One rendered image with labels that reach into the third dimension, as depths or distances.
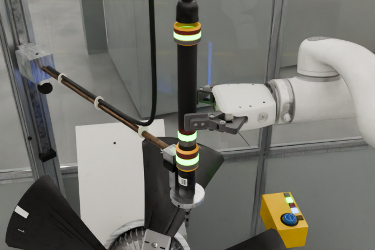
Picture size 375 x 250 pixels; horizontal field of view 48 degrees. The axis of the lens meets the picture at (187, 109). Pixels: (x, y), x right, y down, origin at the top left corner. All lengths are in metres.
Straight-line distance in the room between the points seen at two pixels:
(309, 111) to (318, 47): 0.11
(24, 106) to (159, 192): 0.56
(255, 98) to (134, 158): 0.60
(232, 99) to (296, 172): 1.20
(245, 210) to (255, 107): 1.28
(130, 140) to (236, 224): 0.91
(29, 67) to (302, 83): 0.75
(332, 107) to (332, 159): 1.16
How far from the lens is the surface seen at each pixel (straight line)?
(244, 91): 0.77
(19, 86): 1.36
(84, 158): 1.27
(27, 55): 1.25
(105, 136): 1.27
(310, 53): 0.76
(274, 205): 1.43
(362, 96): 0.70
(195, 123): 0.71
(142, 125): 0.89
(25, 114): 1.41
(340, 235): 2.32
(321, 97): 0.78
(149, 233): 1.07
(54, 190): 1.00
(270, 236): 1.14
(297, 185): 1.97
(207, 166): 1.00
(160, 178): 1.05
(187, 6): 0.66
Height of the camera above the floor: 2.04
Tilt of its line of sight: 31 degrees down
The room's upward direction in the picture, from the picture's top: straight up
